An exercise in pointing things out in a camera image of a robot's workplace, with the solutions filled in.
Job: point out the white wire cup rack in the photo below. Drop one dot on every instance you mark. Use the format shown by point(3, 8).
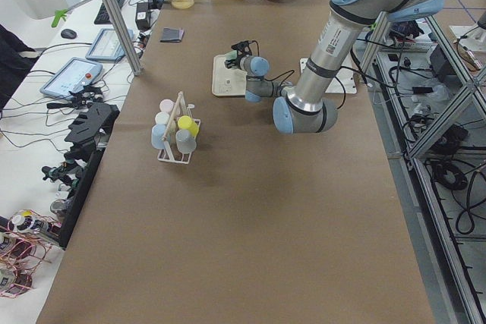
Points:
point(171, 153)

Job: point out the blue teach pendant far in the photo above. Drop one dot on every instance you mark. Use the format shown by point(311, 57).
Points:
point(106, 47)

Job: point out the pink plastic cup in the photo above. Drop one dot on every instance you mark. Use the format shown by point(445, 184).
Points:
point(166, 105)

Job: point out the blue teach pendant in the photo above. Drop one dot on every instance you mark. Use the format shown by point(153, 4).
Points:
point(106, 47)
point(72, 78)

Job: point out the cream white plastic cup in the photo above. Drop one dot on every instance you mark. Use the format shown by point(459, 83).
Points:
point(164, 118)

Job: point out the cream rabbit tray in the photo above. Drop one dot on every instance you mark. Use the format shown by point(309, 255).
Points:
point(227, 81)

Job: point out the grey plastic cup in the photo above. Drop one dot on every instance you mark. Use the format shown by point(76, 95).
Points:
point(185, 142)

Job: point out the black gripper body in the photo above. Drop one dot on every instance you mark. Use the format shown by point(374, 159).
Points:
point(235, 62)

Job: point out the black computer mouse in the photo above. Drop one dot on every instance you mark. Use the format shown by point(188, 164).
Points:
point(68, 34)

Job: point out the yellow plastic cup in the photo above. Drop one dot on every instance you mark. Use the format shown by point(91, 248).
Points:
point(187, 123)

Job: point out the blue plastic cup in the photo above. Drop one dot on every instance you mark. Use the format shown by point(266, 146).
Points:
point(157, 133)

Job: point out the green plastic cup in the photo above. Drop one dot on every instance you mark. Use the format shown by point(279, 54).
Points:
point(229, 56)

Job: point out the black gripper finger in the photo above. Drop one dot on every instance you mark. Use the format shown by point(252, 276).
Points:
point(231, 63)
point(234, 51)

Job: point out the aluminium frame post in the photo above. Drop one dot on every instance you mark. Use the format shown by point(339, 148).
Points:
point(119, 26)

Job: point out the folded grey cloth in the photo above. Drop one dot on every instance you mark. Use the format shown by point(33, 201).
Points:
point(172, 35)

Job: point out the blue teach pendant near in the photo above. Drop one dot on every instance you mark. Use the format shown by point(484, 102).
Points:
point(72, 78)

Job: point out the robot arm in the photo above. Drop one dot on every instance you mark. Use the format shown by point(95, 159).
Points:
point(302, 108)

